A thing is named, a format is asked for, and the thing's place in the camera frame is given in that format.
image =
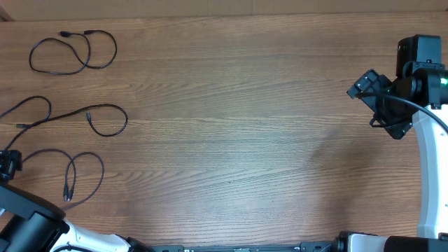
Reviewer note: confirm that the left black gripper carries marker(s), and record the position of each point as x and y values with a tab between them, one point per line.
9	160

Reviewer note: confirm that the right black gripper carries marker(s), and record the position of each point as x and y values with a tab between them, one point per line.
400	126

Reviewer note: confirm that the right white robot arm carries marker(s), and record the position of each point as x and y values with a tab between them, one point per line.
416	99

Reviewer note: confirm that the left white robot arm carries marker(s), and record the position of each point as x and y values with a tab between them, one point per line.
39	225

